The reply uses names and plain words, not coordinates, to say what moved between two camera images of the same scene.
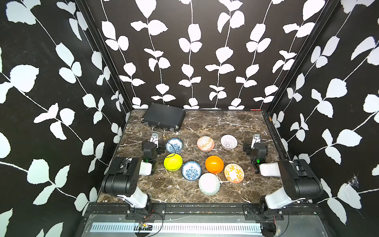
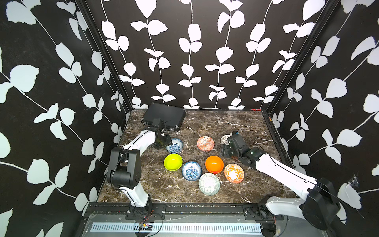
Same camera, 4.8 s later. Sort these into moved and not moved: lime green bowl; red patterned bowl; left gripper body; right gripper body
Moved: right gripper body; left gripper body
Not moved: lime green bowl; red patterned bowl
